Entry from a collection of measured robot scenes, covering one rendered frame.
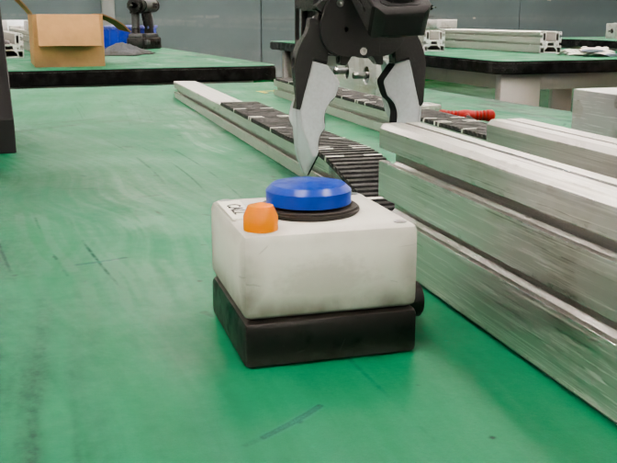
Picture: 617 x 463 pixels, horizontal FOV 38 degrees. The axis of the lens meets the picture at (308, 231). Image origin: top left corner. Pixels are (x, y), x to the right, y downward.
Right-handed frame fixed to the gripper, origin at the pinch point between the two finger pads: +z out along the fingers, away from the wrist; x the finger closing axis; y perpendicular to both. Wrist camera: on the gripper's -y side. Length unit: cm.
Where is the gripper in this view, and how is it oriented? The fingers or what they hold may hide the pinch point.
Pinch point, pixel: (358, 162)
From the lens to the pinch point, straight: 74.7
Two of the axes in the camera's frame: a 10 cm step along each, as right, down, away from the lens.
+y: -2.8, -2.3, 9.3
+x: -9.6, 0.6, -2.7
